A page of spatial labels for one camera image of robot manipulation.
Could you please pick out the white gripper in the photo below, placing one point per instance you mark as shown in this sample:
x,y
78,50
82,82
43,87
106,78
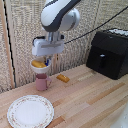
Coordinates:
x,y
47,47

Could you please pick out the yellow hot dog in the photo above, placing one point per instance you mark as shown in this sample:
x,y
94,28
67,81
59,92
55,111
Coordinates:
x,y
38,64

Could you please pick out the white ceramic bowl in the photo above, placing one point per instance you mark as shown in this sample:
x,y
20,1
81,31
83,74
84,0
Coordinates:
x,y
40,70

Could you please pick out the white plate with floral rim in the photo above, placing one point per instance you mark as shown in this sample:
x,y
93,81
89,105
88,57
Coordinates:
x,y
30,111

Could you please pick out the pink mug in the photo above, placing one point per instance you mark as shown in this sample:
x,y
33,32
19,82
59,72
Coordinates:
x,y
41,82

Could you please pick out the yellow food block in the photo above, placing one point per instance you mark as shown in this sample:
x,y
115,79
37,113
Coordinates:
x,y
63,78

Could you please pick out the black box appliance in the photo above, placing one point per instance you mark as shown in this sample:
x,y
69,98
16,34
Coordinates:
x,y
108,53

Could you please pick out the wooden corner post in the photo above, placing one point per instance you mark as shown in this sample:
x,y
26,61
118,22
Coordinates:
x,y
7,50

